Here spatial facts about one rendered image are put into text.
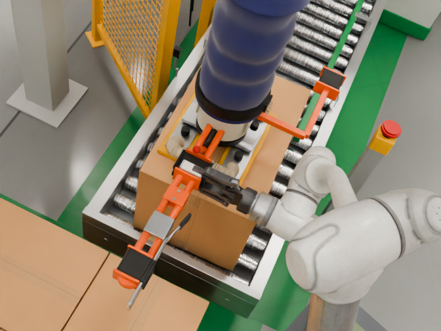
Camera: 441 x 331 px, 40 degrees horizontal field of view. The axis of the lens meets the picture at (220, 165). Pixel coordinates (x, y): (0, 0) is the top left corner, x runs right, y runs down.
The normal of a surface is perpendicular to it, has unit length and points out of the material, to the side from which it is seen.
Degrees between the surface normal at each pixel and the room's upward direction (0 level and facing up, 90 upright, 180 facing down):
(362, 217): 16
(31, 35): 90
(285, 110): 0
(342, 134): 0
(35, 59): 90
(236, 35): 76
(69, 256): 0
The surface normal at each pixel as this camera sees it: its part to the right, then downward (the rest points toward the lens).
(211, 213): -0.36, 0.75
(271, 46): 0.36, 0.67
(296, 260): -0.88, 0.25
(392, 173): 0.17, -0.53
